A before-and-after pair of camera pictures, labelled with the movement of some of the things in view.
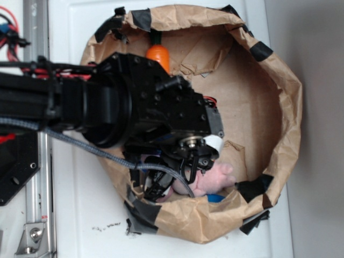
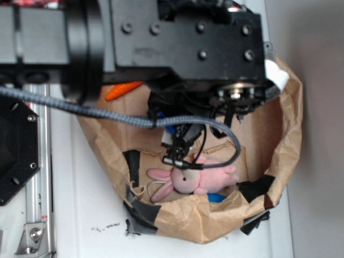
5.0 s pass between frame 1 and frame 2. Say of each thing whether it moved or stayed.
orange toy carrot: moved
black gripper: moved
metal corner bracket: stayed
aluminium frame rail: stayed
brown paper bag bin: stayed
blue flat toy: stayed
